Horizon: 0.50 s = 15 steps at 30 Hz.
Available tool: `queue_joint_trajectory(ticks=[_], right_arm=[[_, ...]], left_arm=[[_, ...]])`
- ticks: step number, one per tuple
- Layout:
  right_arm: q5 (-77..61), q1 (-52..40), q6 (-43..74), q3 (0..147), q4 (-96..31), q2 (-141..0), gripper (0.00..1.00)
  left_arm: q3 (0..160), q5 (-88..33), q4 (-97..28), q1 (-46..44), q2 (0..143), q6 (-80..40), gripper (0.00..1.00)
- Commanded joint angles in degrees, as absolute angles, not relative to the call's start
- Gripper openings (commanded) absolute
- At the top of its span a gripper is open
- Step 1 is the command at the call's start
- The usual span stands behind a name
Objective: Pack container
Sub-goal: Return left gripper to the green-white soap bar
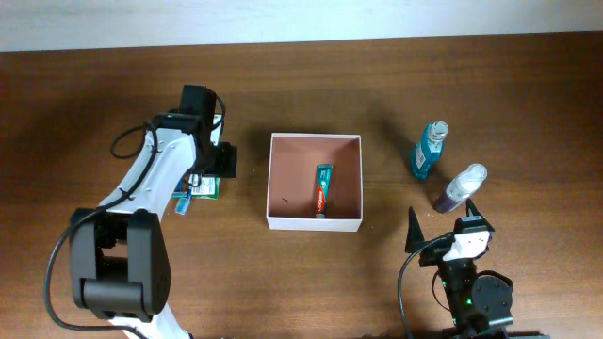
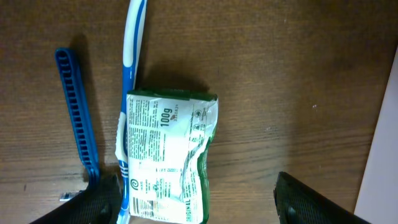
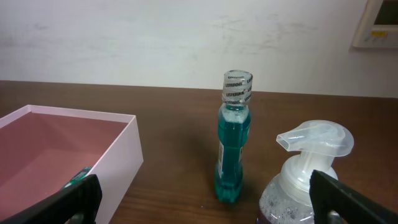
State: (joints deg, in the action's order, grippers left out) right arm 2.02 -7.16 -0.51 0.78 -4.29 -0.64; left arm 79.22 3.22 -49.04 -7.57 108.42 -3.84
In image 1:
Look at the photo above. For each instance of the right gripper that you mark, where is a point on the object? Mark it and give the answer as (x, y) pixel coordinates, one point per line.
(415, 236)

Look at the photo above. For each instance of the blue mouthwash bottle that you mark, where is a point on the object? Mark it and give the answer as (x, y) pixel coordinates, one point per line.
(429, 149)

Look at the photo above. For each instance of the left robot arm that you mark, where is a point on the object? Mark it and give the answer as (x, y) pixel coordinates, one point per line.
(119, 264)

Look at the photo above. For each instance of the green white wipes packet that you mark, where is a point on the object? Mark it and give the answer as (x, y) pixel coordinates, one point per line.
(207, 188)

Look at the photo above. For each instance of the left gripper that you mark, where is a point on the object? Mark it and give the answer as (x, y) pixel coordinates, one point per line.
(226, 162)

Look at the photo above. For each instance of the Colgate toothpaste tube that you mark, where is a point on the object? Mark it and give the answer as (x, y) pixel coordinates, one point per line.
(324, 174)

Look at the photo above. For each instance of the white cardboard box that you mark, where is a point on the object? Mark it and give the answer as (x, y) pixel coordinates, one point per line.
(292, 197)

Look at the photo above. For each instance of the blue white toothbrush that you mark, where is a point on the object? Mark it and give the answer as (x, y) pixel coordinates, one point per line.
(183, 202)

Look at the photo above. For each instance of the clear purple sanitizer bottle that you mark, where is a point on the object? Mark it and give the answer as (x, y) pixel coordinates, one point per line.
(461, 188)

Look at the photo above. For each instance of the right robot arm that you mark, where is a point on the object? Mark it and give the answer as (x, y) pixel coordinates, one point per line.
(479, 302)

